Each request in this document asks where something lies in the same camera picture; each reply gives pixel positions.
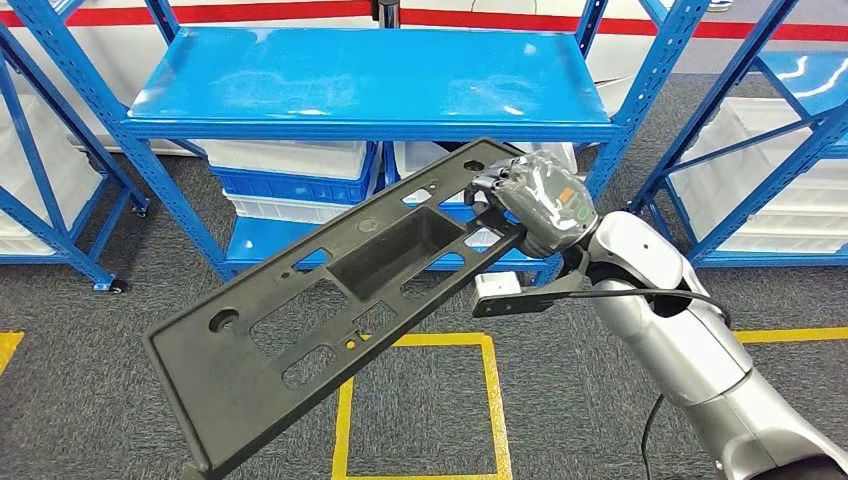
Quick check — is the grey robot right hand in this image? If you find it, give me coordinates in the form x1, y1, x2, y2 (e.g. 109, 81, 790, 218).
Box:
463, 150, 602, 260

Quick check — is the black plastic plate part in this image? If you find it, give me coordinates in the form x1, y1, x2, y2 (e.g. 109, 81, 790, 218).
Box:
142, 137, 531, 480

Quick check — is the blue metal shelf rack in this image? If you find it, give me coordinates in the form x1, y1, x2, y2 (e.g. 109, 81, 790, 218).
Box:
625, 0, 848, 270
0, 0, 151, 295
6, 0, 713, 288

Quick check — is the white plastic crate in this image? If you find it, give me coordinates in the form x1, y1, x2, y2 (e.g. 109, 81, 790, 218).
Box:
198, 140, 370, 182
0, 92, 105, 233
223, 190, 360, 226
0, 211, 58, 257
394, 140, 579, 204
669, 97, 848, 200
718, 192, 848, 255
463, 227, 503, 250

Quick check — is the yellow floor tape square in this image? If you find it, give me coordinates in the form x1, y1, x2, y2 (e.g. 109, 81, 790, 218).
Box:
0, 331, 25, 376
331, 333, 514, 480
731, 326, 848, 345

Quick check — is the red barrier belt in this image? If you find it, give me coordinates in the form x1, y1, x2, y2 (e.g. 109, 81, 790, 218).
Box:
0, 0, 374, 29
400, 7, 848, 43

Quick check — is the white car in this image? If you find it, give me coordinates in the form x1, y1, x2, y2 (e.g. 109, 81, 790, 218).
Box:
0, 0, 713, 158

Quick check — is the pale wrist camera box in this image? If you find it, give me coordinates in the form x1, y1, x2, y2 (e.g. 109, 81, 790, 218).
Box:
474, 271, 523, 300

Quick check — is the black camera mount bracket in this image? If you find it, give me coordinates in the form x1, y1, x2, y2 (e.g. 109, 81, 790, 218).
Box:
471, 248, 592, 320

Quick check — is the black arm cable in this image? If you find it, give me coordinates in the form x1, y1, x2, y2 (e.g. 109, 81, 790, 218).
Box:
569, 287, 734, 480

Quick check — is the black stanchion post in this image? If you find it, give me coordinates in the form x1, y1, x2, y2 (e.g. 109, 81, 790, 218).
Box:
370, 0, 403, 30

